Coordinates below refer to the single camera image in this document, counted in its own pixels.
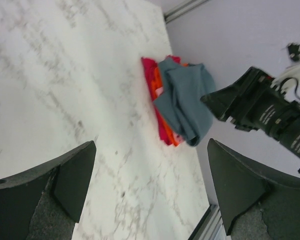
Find grey-blue t shirt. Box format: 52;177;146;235
158;57;216;147

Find right aluminium frame post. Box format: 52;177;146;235
163;0;210;24

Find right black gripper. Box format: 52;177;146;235
200;66;300;158

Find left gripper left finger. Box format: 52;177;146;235
0;141;97;240

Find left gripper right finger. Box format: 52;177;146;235
207;138;300;240

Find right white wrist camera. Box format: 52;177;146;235
271;42;300;94

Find aluminium rail profile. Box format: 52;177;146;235
188;205;227;240

